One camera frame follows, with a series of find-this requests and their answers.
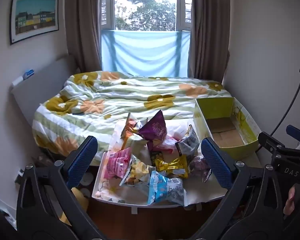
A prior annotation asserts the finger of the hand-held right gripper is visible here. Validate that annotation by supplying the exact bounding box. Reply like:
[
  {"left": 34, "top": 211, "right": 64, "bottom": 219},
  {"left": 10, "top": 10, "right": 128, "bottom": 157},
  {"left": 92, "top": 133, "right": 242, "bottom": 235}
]
[
  {"left": 286, "top": 124, "right": 300, "bottom": 144},
  {"left": 258, "top": 131, "right": 290, "bottom": 157}
]

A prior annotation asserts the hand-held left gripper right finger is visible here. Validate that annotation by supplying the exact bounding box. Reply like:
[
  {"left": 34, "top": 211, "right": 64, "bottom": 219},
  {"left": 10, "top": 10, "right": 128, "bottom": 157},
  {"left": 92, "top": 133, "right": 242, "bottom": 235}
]
[{"left": 190, "top": 137, "right": 286, "bottom": 240}]

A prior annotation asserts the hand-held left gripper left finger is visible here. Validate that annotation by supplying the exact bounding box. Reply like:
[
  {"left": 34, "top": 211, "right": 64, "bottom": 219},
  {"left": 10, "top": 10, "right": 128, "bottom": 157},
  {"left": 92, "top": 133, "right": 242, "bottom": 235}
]
[{"left": 16, "top": 135, "right": 103, "bottom": 240}]

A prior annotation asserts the dark purple snack packet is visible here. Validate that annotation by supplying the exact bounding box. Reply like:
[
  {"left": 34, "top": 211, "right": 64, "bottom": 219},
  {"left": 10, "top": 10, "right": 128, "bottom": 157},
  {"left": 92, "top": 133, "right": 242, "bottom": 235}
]
[{"left": 189, "top": 155, "right": 212, "bottom": 183}]

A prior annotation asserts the green cardboard box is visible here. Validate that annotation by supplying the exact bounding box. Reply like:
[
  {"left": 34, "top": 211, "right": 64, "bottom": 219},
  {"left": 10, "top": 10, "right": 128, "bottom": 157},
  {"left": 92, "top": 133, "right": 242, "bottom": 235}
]
[{"left": 193, "top": 97, "right": 260, "bottom": 157}]

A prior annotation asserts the silver and black snack packet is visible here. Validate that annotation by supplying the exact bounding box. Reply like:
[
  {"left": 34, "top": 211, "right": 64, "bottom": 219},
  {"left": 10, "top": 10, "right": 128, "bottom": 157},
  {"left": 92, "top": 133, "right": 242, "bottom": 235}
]
[{"left": 175, "top": 125, "right": 200, "bottom": 159}]

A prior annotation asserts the gold foil snack packet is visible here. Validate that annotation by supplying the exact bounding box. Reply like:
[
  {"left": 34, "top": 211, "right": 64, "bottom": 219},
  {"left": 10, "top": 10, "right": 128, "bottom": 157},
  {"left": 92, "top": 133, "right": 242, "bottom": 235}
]
[{"left": 155, "top": 155, "right": 189, "bottom": 179}]

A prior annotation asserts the pink and white snack packet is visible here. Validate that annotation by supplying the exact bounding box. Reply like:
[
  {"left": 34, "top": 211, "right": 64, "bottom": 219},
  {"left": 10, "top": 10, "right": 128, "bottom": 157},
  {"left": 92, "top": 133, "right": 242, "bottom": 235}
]
[{"left": 155, "top": 134, "right": 183, "bottom": 153}]

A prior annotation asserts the light blue snack packet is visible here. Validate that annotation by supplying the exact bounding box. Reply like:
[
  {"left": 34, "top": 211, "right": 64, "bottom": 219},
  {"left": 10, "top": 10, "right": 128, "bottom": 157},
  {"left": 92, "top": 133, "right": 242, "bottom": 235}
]
[{"left": 146, "top": 170, "right": 187, "bottom": 207}]

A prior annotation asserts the yellow chips packet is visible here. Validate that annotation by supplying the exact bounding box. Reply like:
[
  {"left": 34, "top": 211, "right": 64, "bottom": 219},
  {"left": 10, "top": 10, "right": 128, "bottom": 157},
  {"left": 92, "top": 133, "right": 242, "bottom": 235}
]
[{"left": 119, "top": 155, "right": 153, "bottom": 187}]

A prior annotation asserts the orange snack packet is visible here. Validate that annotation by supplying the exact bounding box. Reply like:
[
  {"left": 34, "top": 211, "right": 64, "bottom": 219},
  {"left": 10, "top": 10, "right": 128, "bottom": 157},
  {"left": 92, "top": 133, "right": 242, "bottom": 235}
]
[{"left": 120, "top": 112, "right": 147, "bottom": 151}]

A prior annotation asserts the small dark green cracker packet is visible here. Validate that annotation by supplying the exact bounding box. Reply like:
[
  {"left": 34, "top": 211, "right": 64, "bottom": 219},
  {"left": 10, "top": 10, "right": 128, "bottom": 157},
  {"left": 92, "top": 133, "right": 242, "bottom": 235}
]
[{"left": 150, "top": 150, "right": 163, "bottom": 167}]

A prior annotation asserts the purple chip bag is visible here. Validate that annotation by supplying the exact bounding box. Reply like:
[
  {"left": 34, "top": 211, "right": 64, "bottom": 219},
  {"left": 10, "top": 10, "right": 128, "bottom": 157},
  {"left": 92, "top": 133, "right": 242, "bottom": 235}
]
[{"left": 137, "top": 110, "right": 168, "bottom": 148}]

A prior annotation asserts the person's right hand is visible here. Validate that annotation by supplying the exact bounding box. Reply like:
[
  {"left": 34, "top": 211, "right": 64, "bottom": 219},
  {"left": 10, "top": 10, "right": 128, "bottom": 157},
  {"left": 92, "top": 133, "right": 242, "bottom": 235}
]
[{"left": 283, "top": 187, "right": 297, "bottom": 216}]

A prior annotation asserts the yellow object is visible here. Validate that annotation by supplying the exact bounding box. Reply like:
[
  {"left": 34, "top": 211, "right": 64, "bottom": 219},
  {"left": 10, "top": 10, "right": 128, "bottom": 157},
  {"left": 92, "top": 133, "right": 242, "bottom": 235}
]
[{"left": 71, "top": 187, "right": 89, "bottom": 212}]

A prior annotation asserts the white floral tablecloth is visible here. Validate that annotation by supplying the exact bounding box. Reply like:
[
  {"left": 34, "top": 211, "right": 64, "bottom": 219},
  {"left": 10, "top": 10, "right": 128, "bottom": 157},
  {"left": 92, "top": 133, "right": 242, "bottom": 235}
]
[{"left": 92, "top": 119, "right": 228, "bottom": 208}]

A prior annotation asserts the white tissue pack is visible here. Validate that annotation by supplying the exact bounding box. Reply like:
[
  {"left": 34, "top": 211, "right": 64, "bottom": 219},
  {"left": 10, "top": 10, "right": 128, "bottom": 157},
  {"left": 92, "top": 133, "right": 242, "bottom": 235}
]
[{"left": 165, "top": 119, "right": 191, "bottom": 136}]

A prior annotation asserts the green floral blanket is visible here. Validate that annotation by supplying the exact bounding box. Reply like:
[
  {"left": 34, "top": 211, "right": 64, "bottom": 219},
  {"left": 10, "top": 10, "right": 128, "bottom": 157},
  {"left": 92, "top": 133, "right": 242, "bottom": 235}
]
[{"left": 32, "top": 71, "right": 240, "bottom": 161}]

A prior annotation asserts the blue and white object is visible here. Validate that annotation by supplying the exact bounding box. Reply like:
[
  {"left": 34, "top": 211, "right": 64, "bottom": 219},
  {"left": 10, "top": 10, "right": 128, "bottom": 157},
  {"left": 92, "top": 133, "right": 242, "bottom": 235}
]
[{"left": 12, "top": 69, "right": 35, "bottom": 87}]

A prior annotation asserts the light blue window cloth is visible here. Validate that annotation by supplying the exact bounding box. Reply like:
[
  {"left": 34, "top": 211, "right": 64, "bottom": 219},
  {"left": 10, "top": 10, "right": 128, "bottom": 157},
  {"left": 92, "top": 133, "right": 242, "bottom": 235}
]
[{"left": 100, "top": 29, "right": 191, "bottom": 78}]

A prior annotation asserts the brown curtain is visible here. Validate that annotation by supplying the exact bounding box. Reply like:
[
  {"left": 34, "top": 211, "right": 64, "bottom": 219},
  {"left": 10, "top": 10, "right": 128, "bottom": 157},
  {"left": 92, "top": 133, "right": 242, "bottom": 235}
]
[
  {"left": 65, "top": 0, "right": 115, "bottom": 73},
  {"left": 187, "top": 0, "right": 232, "bottom": 83}
]

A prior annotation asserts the window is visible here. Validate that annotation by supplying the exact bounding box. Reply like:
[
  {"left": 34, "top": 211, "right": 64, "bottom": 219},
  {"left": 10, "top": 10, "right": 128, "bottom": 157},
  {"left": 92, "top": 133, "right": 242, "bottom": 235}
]
[{"left": 100, "top": 0, "right": 193, "bottom": 32}]

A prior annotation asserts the black cable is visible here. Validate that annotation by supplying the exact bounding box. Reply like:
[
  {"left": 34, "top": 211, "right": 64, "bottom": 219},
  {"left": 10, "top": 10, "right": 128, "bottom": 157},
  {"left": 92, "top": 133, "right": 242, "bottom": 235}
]
[{"left": 270, "top": 68, "right": 300, "bottom": 137}]

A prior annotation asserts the framed wall picture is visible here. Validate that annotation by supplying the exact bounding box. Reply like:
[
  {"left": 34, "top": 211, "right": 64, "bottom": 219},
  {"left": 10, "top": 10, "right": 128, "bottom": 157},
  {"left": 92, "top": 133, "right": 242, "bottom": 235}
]
[{"left": 9, "top": 0, "right": 59, "bottom": 45}]

